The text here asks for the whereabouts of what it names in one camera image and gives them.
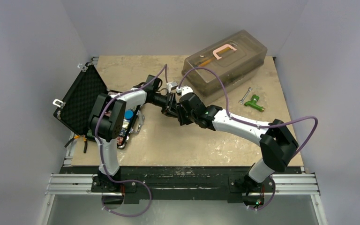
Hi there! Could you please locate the clear dealer button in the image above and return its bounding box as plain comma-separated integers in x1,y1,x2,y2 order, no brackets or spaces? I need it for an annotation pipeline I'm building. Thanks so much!
122,120,129,129

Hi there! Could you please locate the translucent brown tool box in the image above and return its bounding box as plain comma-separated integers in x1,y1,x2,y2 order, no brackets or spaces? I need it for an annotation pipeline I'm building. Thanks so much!
181,30,267,105

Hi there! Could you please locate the red white chip row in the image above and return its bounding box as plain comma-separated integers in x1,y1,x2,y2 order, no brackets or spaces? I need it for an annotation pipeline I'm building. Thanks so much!
117,136,127,149

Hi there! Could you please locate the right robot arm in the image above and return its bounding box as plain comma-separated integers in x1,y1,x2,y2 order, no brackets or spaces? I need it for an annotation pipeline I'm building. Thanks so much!
176,86,299,191

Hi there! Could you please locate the green plastic faucet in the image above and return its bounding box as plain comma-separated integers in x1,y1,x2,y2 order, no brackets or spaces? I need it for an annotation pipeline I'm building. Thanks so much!
244,94,265,112

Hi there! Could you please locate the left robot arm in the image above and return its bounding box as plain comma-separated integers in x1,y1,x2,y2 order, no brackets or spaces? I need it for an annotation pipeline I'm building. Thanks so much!
89,75,179,192

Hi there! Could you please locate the pink tool box handle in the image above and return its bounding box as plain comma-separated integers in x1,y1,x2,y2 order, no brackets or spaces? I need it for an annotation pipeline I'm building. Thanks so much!
212,44,237,60

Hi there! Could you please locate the silver case handle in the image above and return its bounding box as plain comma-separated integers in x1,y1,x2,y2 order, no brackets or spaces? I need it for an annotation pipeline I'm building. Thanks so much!
130,111,145,134

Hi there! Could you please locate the black poker set case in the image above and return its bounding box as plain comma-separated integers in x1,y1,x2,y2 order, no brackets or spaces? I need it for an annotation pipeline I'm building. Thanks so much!
53,62,144,150

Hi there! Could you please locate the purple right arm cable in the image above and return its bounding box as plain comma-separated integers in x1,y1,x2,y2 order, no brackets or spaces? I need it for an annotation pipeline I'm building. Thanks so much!
177,67,318,212

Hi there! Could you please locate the blue round button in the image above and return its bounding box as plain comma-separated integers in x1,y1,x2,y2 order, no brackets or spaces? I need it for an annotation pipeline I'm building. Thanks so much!
124,110,135,120

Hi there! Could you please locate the silver open-end wrench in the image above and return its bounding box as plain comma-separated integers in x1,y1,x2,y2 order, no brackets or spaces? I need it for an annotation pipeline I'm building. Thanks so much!
238,87,253,105

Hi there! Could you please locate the hammer inside tool box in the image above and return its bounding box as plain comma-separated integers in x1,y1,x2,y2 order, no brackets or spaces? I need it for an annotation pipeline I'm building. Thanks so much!
198,57,217,67

